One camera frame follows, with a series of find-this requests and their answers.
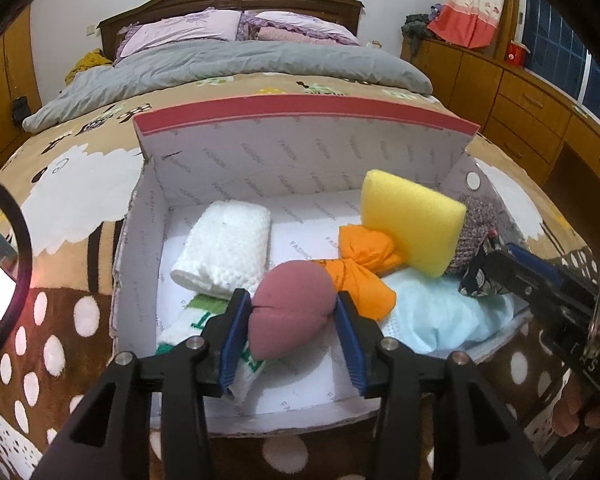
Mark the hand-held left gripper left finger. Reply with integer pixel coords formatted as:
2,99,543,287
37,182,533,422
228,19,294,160
30,287,253,480

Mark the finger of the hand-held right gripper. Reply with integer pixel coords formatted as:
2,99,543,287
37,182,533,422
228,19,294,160
475,250,548,307
505,242,567,282

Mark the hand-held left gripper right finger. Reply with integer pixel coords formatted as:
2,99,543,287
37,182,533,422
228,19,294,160
336,290,551,480

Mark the dark wave patterned sock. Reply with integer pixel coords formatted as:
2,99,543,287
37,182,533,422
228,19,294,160
458,232,512,301

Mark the white and green sock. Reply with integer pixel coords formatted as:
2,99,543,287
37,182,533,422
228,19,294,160
155,294,266,406

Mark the purple grey knitted sock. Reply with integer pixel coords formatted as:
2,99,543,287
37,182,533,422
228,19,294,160
442,195,506,277

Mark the blue face mask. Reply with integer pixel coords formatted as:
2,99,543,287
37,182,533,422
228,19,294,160
375,267,518,356

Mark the orange cloth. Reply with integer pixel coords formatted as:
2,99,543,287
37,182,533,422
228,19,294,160
315,225,406,322

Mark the white towel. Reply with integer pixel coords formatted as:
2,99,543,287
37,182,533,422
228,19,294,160
170,200,272,295

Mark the yellow sponge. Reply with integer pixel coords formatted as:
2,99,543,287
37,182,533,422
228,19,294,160
360,170,468,278

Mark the cardboard shoe box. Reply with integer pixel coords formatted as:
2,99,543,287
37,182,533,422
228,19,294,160
110,92,531,436

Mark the person's right hand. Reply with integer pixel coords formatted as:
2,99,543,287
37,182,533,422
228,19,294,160
551,374,600,437

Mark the wooden dresser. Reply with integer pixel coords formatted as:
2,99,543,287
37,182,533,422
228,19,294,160
400,35,600,241

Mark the red container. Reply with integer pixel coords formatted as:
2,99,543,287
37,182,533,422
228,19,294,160
505,41,531,67

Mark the blue window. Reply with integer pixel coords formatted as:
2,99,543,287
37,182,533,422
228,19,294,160
522,0,600,136

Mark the brown printed blanket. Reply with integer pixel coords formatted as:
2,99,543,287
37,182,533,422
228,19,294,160
0,75,600,480

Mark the dark clothes pile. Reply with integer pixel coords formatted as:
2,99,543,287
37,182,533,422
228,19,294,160
401,6,443,41

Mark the cream and coral curtain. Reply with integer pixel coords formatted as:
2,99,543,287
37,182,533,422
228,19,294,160
426,0,508,51

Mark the grey duvet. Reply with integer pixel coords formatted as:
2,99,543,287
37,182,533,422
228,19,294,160
22,40,433,133

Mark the pink striped pillow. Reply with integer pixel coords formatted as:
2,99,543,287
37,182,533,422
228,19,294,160
256,26,331,45

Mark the yellow knitted cloth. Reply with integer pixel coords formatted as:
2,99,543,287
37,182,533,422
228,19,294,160
64,49,113,86

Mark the small dark bag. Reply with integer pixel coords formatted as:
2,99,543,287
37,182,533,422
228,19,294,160
11,96,32,126

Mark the lilac pillow with purple trim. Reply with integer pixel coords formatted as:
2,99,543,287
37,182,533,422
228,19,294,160
240,10,361,47

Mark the wooden wardrobe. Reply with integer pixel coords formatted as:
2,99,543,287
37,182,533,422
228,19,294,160
0,5,43,176

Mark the black cable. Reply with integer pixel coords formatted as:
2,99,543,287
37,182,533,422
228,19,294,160
0,172,33,381

